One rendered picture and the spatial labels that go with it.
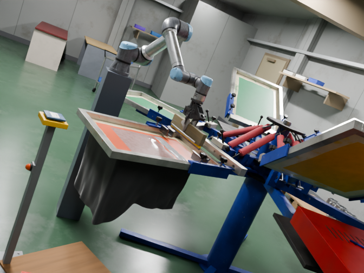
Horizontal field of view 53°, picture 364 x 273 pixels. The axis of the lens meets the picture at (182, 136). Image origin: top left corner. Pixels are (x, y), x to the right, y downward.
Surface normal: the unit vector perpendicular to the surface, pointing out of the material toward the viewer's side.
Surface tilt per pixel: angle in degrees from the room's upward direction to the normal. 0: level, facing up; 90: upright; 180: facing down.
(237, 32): 90
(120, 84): 90
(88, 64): 90
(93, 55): 90
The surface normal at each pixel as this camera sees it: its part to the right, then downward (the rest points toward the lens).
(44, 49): 0.28, 0.35
